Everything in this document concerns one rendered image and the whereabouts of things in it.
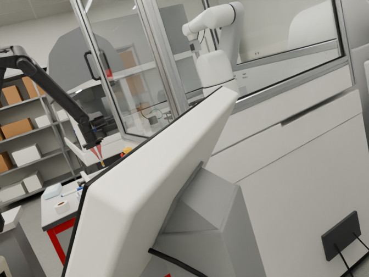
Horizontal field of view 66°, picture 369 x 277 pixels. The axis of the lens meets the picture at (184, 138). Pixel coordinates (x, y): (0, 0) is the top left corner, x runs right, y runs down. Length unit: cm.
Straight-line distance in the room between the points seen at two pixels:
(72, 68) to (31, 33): 355
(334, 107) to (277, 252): 70
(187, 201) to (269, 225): 86
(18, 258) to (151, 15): 160
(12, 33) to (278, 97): 507
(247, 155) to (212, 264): 71
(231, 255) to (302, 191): 95
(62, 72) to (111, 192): 202
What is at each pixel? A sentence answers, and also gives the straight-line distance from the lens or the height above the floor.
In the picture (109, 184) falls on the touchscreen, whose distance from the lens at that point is 26.
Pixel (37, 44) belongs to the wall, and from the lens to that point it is 573.
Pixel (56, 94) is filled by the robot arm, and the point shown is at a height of 132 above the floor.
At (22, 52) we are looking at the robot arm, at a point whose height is 149.
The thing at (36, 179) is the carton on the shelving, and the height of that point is 30.
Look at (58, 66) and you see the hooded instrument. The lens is 226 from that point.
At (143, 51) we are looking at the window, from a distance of 115.
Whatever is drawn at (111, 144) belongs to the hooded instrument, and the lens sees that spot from 229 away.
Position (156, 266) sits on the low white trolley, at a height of 23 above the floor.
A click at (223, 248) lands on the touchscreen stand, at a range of 47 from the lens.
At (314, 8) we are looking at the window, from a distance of 148.
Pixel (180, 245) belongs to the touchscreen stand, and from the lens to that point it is 49.
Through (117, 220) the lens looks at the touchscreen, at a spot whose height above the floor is 116.
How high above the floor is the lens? 126
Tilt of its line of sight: 13 degrees down
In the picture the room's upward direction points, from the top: 18 degrees counter-clockwise
